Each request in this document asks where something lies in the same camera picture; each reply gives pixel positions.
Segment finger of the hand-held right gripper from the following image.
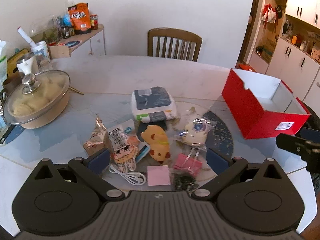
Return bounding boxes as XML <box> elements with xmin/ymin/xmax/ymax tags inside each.
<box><xmin>275</xmin><ymin>127</ymin><xmax>320</xmax><ymax>173</ymax></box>

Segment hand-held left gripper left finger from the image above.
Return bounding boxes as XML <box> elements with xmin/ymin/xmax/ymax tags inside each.
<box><xmin>33</xmin><ymin>148</ymin><xmax>125</xmax><ymax>201</ymax></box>

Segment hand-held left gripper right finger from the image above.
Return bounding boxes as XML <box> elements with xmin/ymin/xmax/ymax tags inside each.
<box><xmin>191</xmin><ymin>148</ymin><xmax>288</xmax><ymax>201</ymax></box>

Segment pink binder clip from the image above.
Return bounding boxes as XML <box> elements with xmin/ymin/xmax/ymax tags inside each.
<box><xmin>172</xmin><ymin>147</ymin><xmax>203</xmax><ymax>177</ymax></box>

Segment white chicken snack packet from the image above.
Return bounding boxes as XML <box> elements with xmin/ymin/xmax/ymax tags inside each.
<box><xmin>107</xmin><ymin>119</ymin><xmax>135</xmax><ymax>153</ymax></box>

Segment bag of small black clips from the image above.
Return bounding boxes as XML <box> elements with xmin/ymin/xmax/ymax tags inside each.
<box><xmin>168</xmin><ymin>168</ymin><xmax>200</xmax><ymax>191</ymax></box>

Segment red cardboard box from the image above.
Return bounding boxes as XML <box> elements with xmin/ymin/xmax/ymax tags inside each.
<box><xmin>221</xmin><ymin>68</ymin><xmax>311</xmax><ymax>140</ymax></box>

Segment white marble desktop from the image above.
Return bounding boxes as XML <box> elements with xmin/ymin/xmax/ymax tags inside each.
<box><xmin>0</xmin><ymin>55</ymin><xmax>316</xmax><ymax>236</ymax></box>

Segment brown gold snack packet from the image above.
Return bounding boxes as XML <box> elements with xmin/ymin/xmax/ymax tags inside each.
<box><xmin>83</xmin><ymin>114</ymin><xmax>111</xmax><ymax>157</ymax></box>

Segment orange cartoon figure pendant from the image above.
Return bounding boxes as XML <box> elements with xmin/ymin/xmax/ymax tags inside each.
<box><xmin>111</xmin><ymin>137</ymin><xmax>140</xmax><ymax>171</ymax></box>

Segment white plush toy in bag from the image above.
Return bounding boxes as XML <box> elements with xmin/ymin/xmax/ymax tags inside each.
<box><xmin>175</xmin><ymin>107</ymin><xmax>217</xmax><ymax>147</ymax></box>

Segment blue white small packet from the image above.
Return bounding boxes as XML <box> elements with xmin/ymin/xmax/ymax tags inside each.
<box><xmin>136</xmin><ymin>142</ymin><xmax>151</xmax><ymax>161</ymax></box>

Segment glass turntable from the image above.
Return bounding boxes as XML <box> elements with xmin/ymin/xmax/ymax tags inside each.
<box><xmin>0</xmin><ymin>90</ymin><xmax>311</xmax><ymax>188</ymax></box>

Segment pink sticky notes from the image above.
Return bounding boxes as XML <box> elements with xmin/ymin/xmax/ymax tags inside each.
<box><xmin>146</xmin><ymin>165</ymin><xmax>171</xmax><ymax>186</ymax></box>

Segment yellow dog squishy toy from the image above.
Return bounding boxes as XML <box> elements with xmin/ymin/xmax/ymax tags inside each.
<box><xmin>140</xmin><ymin>125</ymin><xmax>171</xmax><ymax>165</ymax></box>

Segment beige cooking pot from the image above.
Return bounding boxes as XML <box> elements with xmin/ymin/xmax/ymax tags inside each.
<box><xmin>0</xmin><ymin>89</ymin><xmax>71</xmax><ymax>145</ymax></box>

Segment small black case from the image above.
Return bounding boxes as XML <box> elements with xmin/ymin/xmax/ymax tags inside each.
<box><xmin>137</xmin><ymin>120</ymin><xmax>169</xmax><ymax>132</ymax></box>

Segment wooden chopstick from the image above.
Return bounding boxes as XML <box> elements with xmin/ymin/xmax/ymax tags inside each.
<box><xmin>69</xmin><ymin>86</ymin><xmax>85</xmax><ymax>96</ymax></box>

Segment white grey tissue pack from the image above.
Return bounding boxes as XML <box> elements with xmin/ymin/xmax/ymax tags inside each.
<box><xmin>130</xmin><ymin>86</ymin><xmax>181</xmax><ymax>122</ymax></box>

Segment glass pot lid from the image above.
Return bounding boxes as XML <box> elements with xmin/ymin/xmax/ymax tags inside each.
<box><xmin>3</xmin><ymin>70</ymin><xmax>71</xmax><ymax>126</ymax></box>

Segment orange box lid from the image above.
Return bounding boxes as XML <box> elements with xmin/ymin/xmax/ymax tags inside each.
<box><xmin>237</xmin><ymin>63</ymin><xmax>257</xmax><ymax>72</ymax></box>

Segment white side cabinet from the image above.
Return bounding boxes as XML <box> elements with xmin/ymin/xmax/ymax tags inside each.
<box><xmin>47</xmin><ymin>24</ymin><xmax>106</xmax><ymax>60</ymax></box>

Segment small cardboard box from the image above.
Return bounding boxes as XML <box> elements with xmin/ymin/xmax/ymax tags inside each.
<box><xmin>47</xmin><ymin>43</ymin><xmax>71</xmax><ymax>59</ymax></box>

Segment brown mug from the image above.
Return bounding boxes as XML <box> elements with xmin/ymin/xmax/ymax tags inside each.
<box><xmin>2</xmin><ymin>76</ymin><xmax>22</xmax><ymax>96</ymax></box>

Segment printed white cup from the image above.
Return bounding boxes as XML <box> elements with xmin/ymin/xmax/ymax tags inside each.
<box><xmin>30</xmin><ymin>40</ymin><xmax>53</xmax><ymax>72</ymax></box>

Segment blue round plate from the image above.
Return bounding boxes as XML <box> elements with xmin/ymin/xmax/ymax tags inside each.
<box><xmin>60</xmin><ymin>40</ymin><xmax>83</xmax><ymax>49</ymax></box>

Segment white silver-topped jar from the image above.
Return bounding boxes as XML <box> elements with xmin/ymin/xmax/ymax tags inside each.
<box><xmin>16</xmin><ymin>52</ymin><xmax>41</xmax><ymax>76</ymax></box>

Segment yellow box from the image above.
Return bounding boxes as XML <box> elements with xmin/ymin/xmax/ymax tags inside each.
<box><xmin>7</xmin><ymin>48</ymin><xmax>29</xmax><ymax>78</ymax></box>

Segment dark glass jars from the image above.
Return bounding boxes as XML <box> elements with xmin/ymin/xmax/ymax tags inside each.
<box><xmin>60</xmin><ymin>25</ymin><xmax>76</xmax><ymax>39</ymax></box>

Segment red hanging cloth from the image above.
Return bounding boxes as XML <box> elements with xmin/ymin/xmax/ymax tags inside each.
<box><xmin>261</xmin><ymin>3</ymin><xmax>284</xmax><ymax>24</ymax></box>

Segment wooden chair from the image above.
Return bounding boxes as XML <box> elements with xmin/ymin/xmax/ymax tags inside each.
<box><xmin>147</xmin><ymin>28</ymin><xmax>203</xmax><ymax>62</ymax></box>

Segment green white bag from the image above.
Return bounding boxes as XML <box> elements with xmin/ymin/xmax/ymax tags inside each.
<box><xmin>0</xmin><ymin>40</ymin><xmax>9</xmax><ymax>86</ymax></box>

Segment clear plastic container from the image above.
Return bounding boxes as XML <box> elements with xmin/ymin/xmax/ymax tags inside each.
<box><xmin>30</xmin><ymin>17</ymin><xmax>62</xmax><ymax>44</ymax></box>

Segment orange snack bag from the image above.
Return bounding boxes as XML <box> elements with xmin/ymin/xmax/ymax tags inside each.
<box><xmin>67</xmin><ymin>3</ymin><xmax>91</xmax><ymax>35</ymax></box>

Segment small blue globe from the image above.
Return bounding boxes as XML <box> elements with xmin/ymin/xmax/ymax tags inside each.
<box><xmin>61</xmin><ymin>13</ymin><xmax>73</xmax><ymax>27</ymax></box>

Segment white usb cable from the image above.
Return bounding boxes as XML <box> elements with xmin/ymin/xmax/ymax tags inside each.
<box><xmin>108</xmin><ymin>163</ymin><xmax>147</xmax><ymax>186</ymax></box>

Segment white wall cabinets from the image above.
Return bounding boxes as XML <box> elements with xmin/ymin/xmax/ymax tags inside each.
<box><xmin>248</xmin><ymin>0</ymin><xmax>320</xmax><ymax>101</ymax></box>

